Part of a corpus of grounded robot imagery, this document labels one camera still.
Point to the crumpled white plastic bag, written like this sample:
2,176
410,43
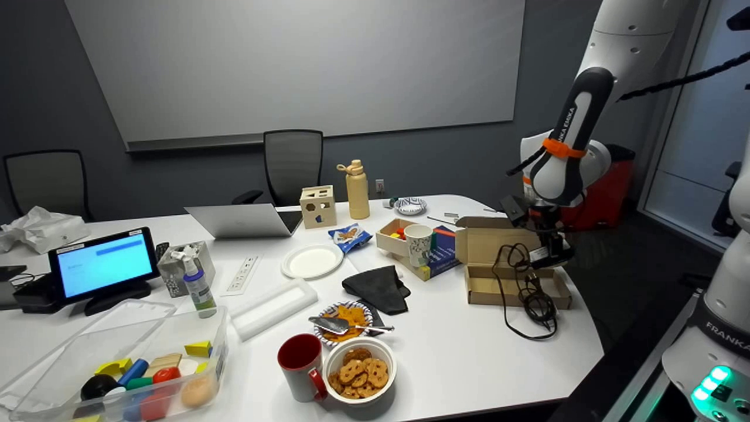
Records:
43,231

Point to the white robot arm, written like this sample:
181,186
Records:
559,164

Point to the clear bin of toys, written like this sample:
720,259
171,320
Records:
138,362

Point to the blue book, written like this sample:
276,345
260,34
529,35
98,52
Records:
440,254

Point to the wooden shape sorter cube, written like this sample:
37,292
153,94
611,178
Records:
317,207

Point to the tablet with blue screen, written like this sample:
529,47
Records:
105,270

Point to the wall whiteboard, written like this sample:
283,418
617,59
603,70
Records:
205,73

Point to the beige water bottle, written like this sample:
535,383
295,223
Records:
357,189

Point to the grey tissue box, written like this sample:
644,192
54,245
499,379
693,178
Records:
181,261

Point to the black office chair far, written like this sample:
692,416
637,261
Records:
50,178

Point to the silver laptop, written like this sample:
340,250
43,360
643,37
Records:
246,221

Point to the red mug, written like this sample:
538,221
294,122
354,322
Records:
301,363

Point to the sanitizer spray bottle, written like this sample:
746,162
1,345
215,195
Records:
200,292

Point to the wooden box of toys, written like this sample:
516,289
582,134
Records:
392,238

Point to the black cloth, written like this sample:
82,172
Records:
381,286

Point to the patterned paper cup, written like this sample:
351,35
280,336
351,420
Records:
418,245

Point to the black office chair right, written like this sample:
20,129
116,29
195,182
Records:
291,162

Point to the brown cardboard box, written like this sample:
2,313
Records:
498,270

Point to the blue snack packet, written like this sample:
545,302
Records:
350,238

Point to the white round plate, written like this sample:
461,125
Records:
313,261

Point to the aluminium frame stand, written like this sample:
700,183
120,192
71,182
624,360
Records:
649,394

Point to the white bowl of pretzels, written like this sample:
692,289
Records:
361,379

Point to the black office chair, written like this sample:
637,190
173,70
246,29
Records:
291,162
50,178

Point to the white rectangular tray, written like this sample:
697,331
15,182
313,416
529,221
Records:
268,309

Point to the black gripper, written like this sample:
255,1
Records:
547,236

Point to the red bin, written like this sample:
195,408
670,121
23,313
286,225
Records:
604,198

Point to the small bowl with spoon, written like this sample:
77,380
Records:
344,322

